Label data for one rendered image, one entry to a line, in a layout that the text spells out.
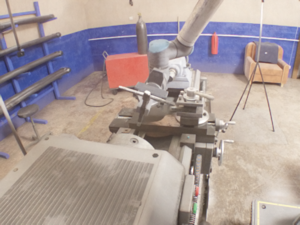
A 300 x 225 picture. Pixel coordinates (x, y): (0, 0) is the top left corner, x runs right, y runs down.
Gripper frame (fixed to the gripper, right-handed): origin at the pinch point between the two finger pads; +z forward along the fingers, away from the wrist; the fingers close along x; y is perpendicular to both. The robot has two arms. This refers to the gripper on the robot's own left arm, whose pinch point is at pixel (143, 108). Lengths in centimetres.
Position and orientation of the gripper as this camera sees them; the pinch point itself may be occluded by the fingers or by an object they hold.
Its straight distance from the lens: 71.6
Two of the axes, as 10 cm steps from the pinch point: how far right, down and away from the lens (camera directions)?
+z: -2.3, 5.4, -8.1
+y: -2.3, 7.8, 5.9
